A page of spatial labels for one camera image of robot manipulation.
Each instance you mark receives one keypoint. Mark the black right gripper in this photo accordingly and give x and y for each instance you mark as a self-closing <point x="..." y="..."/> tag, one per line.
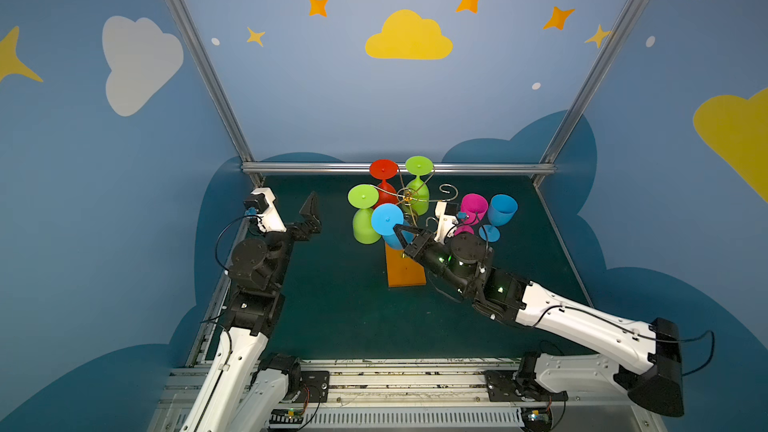
<point x="419" y="245"/>

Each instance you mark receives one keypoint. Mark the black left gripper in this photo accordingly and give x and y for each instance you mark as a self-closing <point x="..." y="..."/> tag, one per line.
<point x="299" y="228"/>

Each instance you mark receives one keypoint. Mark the blue wine glass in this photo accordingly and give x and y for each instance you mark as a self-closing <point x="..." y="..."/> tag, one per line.
<point x="501" y="210"/>
<point x="384" y="218"/>

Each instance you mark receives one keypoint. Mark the green wine glass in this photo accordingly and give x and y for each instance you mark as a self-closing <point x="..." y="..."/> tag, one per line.
<point x="363" y="198"/>
<point x="418" y="194"/>

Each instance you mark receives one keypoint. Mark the pink wine glass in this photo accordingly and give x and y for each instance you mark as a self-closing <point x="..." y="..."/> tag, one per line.
<point x="472" y="211"/>

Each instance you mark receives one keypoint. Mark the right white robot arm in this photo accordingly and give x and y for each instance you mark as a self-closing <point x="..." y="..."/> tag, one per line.
<point x="644" y="359"/>

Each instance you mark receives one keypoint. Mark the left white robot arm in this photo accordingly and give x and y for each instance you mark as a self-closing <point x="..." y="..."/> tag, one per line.
<point x="244" y="385"/>

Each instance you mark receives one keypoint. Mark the orange wooden rack base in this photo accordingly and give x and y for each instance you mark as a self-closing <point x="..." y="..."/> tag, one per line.
<point x="402" y="271"/>

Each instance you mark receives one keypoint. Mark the red wine glass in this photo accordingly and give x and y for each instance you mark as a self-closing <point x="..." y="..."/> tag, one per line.
<point x="384" y="170"/>

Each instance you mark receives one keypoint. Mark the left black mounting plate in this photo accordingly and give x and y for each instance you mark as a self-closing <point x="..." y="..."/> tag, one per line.
<point x="308" y="386"/>

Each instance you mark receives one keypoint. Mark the black mounting plate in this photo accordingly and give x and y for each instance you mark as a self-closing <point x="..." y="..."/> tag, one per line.
<point x="515" y="386"/>
<point x="308" y="386"/>

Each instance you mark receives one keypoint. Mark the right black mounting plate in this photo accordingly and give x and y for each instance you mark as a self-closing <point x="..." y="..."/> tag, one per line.
<point x="515" y="386"/>

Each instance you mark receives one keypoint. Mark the left small circuit board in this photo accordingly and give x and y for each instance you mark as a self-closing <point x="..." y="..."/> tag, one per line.
<point x="291" y="417"/>

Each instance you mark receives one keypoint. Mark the small circuit board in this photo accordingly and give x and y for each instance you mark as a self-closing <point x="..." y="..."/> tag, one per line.
<point x="291" y="417"/>
<point x="536" y="420"/>

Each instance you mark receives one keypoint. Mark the right small circuit board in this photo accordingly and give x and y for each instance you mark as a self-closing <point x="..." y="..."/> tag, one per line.
<point x="536" y="420"/>

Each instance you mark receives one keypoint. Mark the gold wire glass rack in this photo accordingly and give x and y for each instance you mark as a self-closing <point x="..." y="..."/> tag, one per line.
<point x="448" y="192"/>

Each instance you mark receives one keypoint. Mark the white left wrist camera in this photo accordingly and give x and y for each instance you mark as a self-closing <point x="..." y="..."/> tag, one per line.
<point x="260" y="206"/>

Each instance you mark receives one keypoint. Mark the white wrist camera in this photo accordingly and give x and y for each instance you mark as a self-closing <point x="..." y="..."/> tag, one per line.
<point x="449" y="219"/>
<point x="260" y="206"/>

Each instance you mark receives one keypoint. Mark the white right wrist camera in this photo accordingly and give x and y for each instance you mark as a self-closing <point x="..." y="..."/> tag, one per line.
<point x="449" y="219"/>

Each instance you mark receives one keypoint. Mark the horizontal aluminium back rail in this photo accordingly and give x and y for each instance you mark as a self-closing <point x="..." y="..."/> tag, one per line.
<point x="356" y="168"/>

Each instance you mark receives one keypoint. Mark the right aluminium corner post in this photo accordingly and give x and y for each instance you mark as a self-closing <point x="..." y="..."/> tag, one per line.
<point x="622" y="28"/>

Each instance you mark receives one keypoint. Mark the aluminium corner post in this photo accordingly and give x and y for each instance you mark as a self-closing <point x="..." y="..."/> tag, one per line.
<point x="622" y="28"/>
<point x="192" y="39"/>

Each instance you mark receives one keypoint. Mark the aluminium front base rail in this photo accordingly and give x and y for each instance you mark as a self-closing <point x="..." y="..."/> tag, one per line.
<point x="451" y="395"/>

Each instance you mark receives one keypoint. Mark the left aluminium corner post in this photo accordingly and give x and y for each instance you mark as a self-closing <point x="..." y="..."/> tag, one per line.
<point x="192" y="39"/>

